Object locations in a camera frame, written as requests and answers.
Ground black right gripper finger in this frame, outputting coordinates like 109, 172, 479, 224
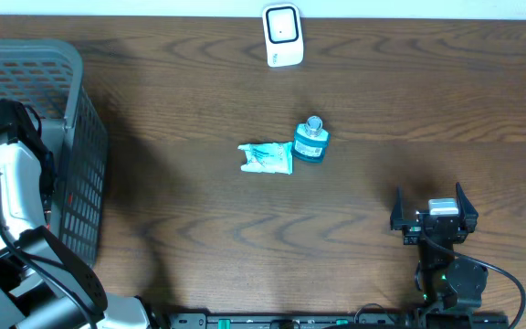
456, 183, 479, 232
390, 187, 405, 230

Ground teal mouthwash bottle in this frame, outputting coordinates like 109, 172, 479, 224
291, 116, 331, 163

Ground mint green wipes pack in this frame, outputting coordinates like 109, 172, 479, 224
237, 142, 293, 175

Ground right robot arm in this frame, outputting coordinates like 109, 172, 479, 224
390, 185, 488, 312

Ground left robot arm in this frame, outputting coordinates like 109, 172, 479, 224
0, 99, 160, 329

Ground grey plastic shopping basket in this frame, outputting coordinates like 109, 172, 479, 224
0, 39, 109, 265

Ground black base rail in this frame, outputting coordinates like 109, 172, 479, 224
167, 312, 509, 329

